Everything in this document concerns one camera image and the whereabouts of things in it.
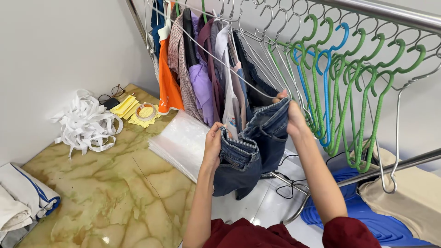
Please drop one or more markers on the steel clothes rack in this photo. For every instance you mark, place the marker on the steel clothes rack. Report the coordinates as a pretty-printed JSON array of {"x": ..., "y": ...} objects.
[{"x": 396, "y": 13}]

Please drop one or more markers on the stack of clear plastic bags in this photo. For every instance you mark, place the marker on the stack of clear plastic bags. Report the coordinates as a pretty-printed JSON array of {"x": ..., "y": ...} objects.
[{"x": 179, "y": 144}]

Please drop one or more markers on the folded cream cloth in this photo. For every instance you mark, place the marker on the folded cream cloth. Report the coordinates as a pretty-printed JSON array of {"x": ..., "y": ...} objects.
[{"x": 12, "y": 213}]

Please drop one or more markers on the heap of white ribbon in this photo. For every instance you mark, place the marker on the heap of white ribbon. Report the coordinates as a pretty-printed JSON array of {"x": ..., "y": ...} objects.
[{"x": 86, "y": 124}]

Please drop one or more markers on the dark blue hanging garment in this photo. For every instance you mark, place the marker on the dark blue hanging garment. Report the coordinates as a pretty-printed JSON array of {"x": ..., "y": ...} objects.
[{"x": 157, "y": 27}]

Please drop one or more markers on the eyeglasses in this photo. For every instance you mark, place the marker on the eyeglasses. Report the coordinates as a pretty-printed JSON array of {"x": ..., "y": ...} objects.
[{"x": 118, "y": 91}]

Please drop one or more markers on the person's left hand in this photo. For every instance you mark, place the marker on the person's left hand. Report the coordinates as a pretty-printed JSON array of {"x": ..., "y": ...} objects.
[{"x": 212, "y": 148}]

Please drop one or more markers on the maroon hanging shirt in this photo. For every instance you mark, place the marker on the maroon hanging shirt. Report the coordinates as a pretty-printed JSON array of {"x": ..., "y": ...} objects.
[{"x": 206, "y": 38}]

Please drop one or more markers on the person's maroon clothing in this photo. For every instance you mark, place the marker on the person's maroon clothing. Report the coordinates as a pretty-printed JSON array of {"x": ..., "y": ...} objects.
[{"x": 255, "y": 236}]

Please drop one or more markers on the folded white blue-striped cloth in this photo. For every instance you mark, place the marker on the folded white blue-striped cloth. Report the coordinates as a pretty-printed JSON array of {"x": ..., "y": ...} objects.
[{"x": 24, "y": 186}]

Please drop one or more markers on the orange and white shirt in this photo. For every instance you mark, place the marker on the orange and white shirt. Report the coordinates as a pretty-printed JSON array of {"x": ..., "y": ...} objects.
[{"x": 168, "y": 82}]

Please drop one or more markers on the black case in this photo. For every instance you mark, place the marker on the black case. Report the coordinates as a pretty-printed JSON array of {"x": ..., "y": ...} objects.
[{"x": 111, "y": 103}]

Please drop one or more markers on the folded grey cloth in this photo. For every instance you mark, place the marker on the folded grey cloth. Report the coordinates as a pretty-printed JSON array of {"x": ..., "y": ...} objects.
[{"x": 17, "y": 237}]

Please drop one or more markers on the person's left fingers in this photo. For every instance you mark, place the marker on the person's left fingers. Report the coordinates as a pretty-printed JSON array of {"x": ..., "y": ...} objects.
[{"x": 217, "y": 126}]

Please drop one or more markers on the dark hanging jeans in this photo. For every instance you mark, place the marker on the dark hanging jeans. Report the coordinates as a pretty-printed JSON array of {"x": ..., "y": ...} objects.
[{"x": 255, "y": 79}]

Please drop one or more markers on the person's right hand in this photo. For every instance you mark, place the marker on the person's right hand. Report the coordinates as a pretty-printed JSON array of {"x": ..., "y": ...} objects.
[{"x": 296, "y": 119}]

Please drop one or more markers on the row of green plastic hangers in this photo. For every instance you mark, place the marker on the row of green plastic hangers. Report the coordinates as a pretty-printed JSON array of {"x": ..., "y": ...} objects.
[{"x": 378, "y": 113}]

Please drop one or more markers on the person's right fingers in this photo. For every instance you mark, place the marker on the person's right fingers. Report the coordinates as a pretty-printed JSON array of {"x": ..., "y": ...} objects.
[{"x": 280, "y": 96}]

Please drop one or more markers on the beige cloth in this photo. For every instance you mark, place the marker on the beige cloth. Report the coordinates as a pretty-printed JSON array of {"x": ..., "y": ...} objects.
[{"x": 413, "y": 203}]

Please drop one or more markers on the checked shirt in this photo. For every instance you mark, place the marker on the checked shirt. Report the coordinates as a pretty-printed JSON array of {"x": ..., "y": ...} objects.
[{"x": 179, "y": 58}]

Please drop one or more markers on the pale pink garment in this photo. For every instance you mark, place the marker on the pale pink garment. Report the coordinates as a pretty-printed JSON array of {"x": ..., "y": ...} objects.
[{"x": 238, "y": 86}]

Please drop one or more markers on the blue denim jeans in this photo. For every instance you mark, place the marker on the blue denim jeans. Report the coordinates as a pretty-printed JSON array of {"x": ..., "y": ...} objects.
[{"x": 241, "y": 162}]

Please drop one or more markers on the blue plastic hanger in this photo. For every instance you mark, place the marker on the blue plastic hanger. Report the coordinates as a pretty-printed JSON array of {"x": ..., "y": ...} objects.
[
  {"x": 326, "y": 103},
  {"x": 302, "y": 86}
]

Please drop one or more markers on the stack of yellow paper slips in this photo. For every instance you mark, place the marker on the stack of yellow paper slips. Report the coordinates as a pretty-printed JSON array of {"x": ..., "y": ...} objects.
[
  {"x": 124, "y": 106},
  {"x": 143, "y": 122}
]

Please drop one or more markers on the clear tape roll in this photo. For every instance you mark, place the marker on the clear tape roll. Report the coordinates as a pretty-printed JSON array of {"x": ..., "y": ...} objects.
[{"x": 137, "y": 111}]

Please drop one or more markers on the white printed shirt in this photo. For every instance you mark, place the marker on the white printed shirt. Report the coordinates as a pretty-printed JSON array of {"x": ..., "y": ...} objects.
[{"x": 229, "y": 103}]

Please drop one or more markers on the lilac shirt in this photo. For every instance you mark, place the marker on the lilac shirt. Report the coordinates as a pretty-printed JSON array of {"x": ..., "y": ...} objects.
[{"x": 201, "y": 86}]

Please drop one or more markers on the black hanging garment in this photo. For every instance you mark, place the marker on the black hanging garment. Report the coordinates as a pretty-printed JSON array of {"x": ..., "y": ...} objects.
[{"x": 188, "y": 41}]

